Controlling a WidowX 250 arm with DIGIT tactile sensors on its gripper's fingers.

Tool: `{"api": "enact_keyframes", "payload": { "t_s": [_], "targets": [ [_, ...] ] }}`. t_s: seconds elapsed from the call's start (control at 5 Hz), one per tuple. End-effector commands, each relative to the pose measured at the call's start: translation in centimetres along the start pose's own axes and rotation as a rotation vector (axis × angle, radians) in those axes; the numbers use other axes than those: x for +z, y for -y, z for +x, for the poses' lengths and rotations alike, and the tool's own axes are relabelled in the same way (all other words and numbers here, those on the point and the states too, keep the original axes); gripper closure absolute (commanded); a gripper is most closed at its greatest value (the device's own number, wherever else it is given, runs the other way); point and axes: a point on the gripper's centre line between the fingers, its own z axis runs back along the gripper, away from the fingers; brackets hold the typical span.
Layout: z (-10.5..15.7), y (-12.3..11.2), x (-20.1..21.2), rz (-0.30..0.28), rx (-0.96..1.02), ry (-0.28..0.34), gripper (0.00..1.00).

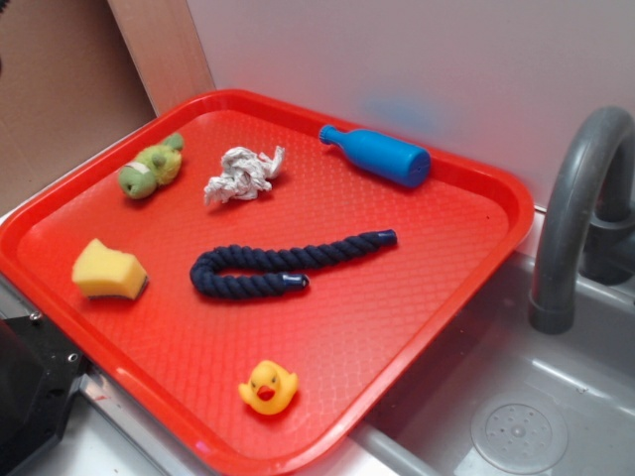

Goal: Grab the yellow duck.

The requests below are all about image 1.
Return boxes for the grey toy sink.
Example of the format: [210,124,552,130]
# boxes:
[346,250,635,476]

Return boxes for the red plastic tray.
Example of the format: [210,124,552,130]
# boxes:
[1,90,534,475]

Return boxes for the dark blue rope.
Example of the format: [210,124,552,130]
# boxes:
[190,228,400,302]

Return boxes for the wooden board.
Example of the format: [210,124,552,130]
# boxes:
[108,0,216,115]

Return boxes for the blue toy bottle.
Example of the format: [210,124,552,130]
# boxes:
[318,125,432,188]

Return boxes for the yellow rubber duck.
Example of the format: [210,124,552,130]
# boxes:
[238,360,299,416]

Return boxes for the green plush toy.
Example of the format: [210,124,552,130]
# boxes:
[117,133,185,199]

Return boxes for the yellow sponge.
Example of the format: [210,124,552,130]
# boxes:
[71,239,149,299]

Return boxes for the grey toy faucet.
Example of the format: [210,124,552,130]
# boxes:
[529,106,634,334]

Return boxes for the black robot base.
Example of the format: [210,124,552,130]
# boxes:
[1,312,87,475]

